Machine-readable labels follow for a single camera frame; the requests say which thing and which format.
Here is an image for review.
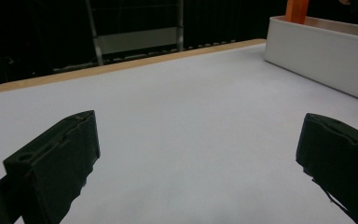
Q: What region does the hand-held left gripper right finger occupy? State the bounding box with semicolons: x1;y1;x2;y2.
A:
295;112;358;224

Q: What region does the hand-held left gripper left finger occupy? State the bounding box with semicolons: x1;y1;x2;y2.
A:
3;109;102;224

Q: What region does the white plastic storage tray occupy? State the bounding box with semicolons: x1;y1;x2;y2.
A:
263;15;358;105

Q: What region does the orange plastic tray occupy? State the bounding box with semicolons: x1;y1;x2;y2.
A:
284;0;310;25

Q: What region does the white table cover sheet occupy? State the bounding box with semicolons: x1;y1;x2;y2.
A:
0;41;358;224

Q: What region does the grey metal stand frame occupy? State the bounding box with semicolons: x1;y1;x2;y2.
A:
84;0;186;67

